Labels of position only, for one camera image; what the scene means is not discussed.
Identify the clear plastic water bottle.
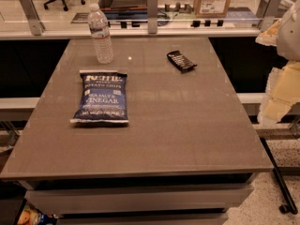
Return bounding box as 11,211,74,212
87,3,113,64

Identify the grey table drawer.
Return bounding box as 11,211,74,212
25,184,253,215

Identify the cardboard box with label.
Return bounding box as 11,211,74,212
193,0,231,18

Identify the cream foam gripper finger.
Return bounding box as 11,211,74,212
255,19,281,47
259,61,300,126

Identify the black floor bar with wheel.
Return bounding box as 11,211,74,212
261,138,299,215

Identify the blue kettle chips bag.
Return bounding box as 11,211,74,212
70,69,128,124

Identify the snack bin with fruit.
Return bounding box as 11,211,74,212
16,202,57,225

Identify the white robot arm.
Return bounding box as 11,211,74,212
256,0,300,127

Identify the left metal glass bracket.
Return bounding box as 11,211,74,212
19,0,45,36

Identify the middle metal glass bracket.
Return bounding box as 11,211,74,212
147,0,158,34

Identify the right metal glass bracket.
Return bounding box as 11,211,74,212
256,0,281,32

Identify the black rxbar chocolate bar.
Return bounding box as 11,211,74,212
167,51,197,73

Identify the metal glass bracket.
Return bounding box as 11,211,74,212
147,0,158,34
19,0,45,36
256,0,281,32

